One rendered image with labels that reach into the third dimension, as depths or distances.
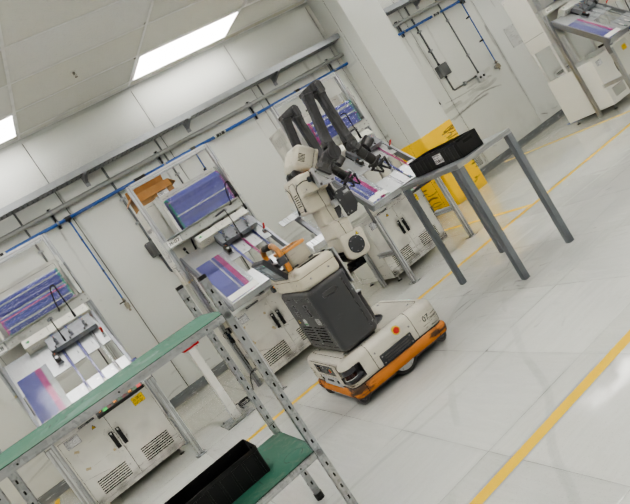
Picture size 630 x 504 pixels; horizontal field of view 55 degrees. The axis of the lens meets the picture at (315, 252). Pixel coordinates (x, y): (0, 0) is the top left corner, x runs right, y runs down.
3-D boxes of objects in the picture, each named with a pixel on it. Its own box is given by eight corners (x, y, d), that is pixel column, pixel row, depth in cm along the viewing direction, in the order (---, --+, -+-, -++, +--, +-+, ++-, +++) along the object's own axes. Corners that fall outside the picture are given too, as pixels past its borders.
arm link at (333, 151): (293, 91, 337) (299, 84, 328) (314, 84, 342) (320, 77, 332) (325, 164, 339) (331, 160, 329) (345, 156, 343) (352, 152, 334)
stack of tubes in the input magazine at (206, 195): (235, 196, 494) (217, 169, 491) (184, 228, 473) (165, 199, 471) (231, 200, 505) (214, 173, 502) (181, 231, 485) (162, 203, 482)
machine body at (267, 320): (336, 333, 497) (296, 270, 490) (270, 385, 469) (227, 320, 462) (306, 334, 556) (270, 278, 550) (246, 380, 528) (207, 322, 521)
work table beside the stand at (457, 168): (526, 280, 354) (456, 164, 346) (460, 285, 420) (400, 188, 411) (574, 239, 368) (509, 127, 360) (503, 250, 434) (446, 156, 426)
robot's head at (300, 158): (292, 167, 339) (295, 142, 341) (281, 175, 358) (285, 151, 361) (316, 173, 343) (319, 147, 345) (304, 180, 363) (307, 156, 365)
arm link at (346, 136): (306, 89, 340) (312, 82, 329) (314, 85, 342) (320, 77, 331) (346, 154, 344) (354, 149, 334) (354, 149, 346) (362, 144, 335)
